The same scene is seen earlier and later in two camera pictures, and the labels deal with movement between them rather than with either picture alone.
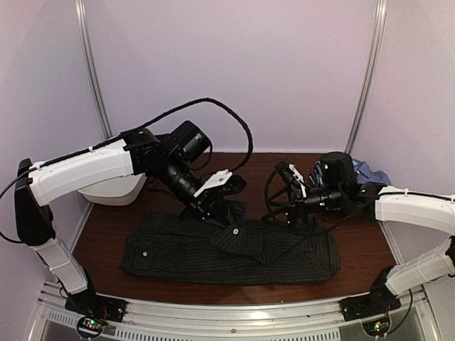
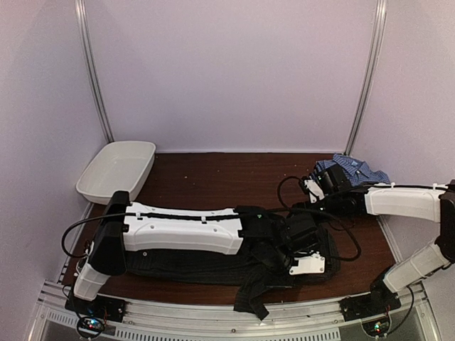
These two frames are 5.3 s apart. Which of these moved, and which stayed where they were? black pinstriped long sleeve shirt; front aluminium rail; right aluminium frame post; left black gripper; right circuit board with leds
Moved: left black gripper; black pinstriped long sleeve shirt
Stayed: right aluminium frame post; front aluminium rail; right circuit board with leds
